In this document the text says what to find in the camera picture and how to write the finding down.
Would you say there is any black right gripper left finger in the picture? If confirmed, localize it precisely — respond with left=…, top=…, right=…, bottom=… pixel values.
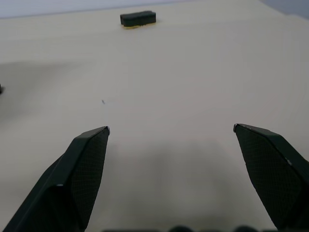
left=0, top=126, right=111, bottom=232

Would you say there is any black and yellow sponge block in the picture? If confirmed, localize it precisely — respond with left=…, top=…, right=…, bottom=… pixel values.
left=120, top=11, right=157, bottom=30

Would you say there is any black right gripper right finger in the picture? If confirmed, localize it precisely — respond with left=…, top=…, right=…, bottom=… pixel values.
left=233, top=123, right=309, bottom=230

